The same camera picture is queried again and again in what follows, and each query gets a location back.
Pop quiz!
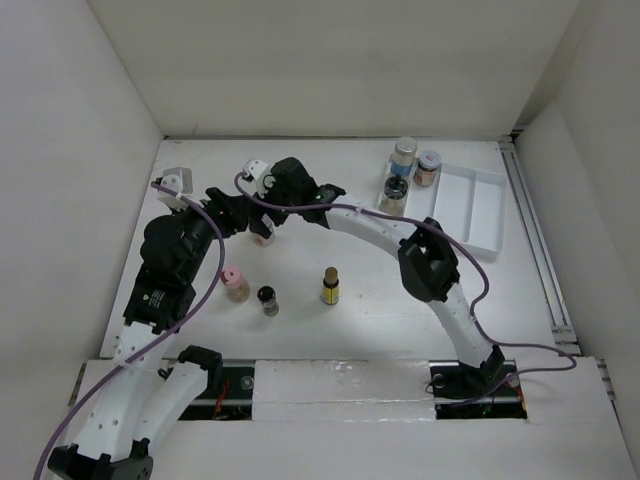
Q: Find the pink lid spice bottle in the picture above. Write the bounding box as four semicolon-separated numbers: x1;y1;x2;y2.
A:
221;266;250;303

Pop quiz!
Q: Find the blue label silver lid jar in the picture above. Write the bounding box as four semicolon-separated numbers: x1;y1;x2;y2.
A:
390;136;418;177

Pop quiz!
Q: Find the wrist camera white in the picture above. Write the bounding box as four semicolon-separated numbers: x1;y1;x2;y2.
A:
156;167;193;210
241;159;270;196

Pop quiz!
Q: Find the yellow label cork bottle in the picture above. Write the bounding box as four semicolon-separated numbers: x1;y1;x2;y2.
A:
321;267;339;305

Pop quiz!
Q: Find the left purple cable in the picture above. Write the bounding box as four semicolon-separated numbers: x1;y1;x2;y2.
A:
32;180;226;480

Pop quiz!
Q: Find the black mounting rail base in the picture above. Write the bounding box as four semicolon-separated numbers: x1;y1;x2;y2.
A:
180;360;527;422

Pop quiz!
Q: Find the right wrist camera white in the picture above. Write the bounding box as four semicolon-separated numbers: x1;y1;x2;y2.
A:
241;159;270;196

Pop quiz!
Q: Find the small black lid bottle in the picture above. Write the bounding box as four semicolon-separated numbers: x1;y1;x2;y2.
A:
256;286;279;317

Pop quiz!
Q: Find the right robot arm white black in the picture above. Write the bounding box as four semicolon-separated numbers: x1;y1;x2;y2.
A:
242;157;504;400

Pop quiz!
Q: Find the red label spice jar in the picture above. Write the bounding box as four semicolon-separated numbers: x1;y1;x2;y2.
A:
251;228;275;246
413;150;442;187

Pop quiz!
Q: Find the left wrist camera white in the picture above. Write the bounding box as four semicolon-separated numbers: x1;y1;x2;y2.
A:
156;167;193;210

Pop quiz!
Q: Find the black grinder top jar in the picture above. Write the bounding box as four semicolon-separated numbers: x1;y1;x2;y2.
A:
379;174;408;216

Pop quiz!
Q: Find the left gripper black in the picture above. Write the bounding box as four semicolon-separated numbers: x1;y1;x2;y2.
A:
170;187;249;282

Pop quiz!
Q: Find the white divided organizer tray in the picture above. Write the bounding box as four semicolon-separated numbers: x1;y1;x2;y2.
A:
402;150;507;261

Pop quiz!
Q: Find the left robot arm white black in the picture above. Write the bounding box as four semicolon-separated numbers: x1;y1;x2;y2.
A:
40;187;250;479

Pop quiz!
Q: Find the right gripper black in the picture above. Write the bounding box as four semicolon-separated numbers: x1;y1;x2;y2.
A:
246;174;300;239

